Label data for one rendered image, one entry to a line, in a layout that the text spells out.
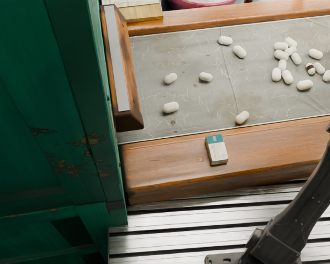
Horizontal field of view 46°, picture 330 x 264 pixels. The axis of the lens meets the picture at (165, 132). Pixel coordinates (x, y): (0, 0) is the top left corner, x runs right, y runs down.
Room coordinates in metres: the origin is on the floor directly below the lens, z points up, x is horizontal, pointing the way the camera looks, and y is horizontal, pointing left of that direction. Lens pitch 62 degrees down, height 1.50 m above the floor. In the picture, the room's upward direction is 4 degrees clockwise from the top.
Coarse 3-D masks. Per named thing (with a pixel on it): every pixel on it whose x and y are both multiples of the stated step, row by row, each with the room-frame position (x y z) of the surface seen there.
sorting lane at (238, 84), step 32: (192, 32) 0.70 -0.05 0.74; (224, 32) 0.71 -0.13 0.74; (256, 32) 0.72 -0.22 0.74; (288, 32) 0.73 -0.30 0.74; (320, 32) 0.74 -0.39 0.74; (160, 64) 0.59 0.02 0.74; (192, 64) 0.60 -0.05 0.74; (224, 64) 0.61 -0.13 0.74; (256, 64) 0.61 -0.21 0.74; (288, 64) 0.62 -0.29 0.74; (160, 96) 0.50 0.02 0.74; (192, 96) 0.50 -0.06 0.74; (224, 96) 0.51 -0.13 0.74; (256, 96) 0.52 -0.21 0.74; (288, 96) 0.53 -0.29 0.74; (320, 96) 0.53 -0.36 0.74; (160, 128) 0.41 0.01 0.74; (192, 128) 0.42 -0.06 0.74; (224, 128) 0.42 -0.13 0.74
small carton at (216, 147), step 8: (208, 136) 0.38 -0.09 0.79; (216, 136) 0.38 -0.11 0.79; (208, 144) 0.36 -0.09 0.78; (216, 144) 0.36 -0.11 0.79; (224, 144) 0.36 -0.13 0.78; (208, 152) 0.35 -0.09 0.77; (216, 152) 0.34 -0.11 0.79; (224, 152) 0.34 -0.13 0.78; (216, 160) 0.32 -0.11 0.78; (224, 160) 0.33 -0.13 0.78
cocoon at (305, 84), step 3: (300, 81) 0.56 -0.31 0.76; (303, 81) 0.56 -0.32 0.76; (306, 81) 0.56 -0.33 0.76; (309, 81) 0.56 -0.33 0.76; (297, 84) 0.55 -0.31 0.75; (300, 84) 0.55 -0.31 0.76; (303, 84) 0.55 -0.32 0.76; (306, 84) 0.55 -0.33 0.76; (309, 84) 0.55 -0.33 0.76; (312, 84) 0.55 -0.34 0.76; (300, 87) 0.54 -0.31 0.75; (303, 87) 0.54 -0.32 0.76; (306, 87) 0.55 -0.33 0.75; (309, 87) 0.55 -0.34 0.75
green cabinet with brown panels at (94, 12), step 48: (0, 0) 0.20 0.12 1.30; (48, 0) 0.20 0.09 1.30; (96, 0) 0.65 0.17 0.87; (0, 48) 0.19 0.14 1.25; (48, 48) 0.20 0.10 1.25; (96, 48) 0.21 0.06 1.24; (0, 96) 0.20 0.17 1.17; (48, 96) 0.20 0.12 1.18; (96, 96) 0.21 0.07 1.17; (0, 144) 0.19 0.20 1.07; (48, 144) 0.19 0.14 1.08; (96, 144) 0.20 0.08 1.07; (0, 192) 0.18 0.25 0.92; (48, 192) 0.19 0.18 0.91; (96, 192) 0.20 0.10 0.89
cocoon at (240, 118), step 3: (243, 111) 0.46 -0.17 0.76; (246, 111) 0.46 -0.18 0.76; (240, 114) 0.45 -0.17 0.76; (243, 114) 0.45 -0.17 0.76; (246, 114) 0.45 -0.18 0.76; (237, 117) 0.45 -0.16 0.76; (240, 117) 0.44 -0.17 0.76; (243, 117) 0.45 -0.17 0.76; (246, 117) 0.45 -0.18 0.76; (237, 120) 0.44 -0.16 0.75; (240, 120) 0.44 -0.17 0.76; (243, 120) 0.44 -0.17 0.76; (240, 123) 0.44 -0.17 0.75
